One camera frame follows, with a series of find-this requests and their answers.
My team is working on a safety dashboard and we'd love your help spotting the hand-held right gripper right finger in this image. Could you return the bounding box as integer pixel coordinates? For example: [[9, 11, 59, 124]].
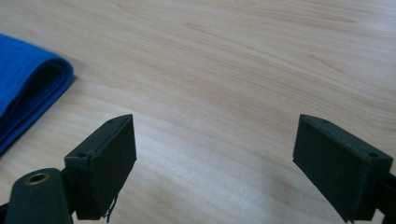
[[292, 113, 394, 223]]

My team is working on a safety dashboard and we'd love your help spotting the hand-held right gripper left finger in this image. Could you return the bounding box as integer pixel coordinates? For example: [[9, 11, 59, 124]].
[[64, 113, 137, 222]]

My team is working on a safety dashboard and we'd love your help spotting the blue towel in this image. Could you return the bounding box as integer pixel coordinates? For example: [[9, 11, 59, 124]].
[[0, 33, 76, 157]]

